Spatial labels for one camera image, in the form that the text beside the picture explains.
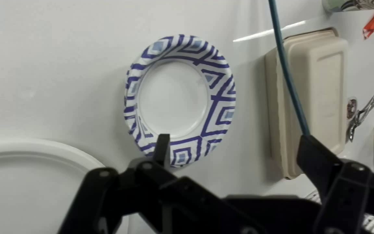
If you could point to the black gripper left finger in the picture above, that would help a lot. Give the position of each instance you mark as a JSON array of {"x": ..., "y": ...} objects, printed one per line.
[{"x": 163, "y": 149}]

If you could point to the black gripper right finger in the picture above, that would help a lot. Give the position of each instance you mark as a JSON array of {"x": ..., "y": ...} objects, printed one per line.
[{"x": 319, "y": 162}]

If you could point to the blue patterned paper bowl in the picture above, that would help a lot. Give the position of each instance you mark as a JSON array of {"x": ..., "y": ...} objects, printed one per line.
[{"x": 182, "y": 86}]

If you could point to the beige takeout container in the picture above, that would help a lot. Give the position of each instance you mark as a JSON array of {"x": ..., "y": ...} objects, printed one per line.
[{"x": 319, "y": 66}]

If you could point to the orange pen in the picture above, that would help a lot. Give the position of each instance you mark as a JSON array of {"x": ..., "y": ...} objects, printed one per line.
[{"x": 369, "y": 29}]

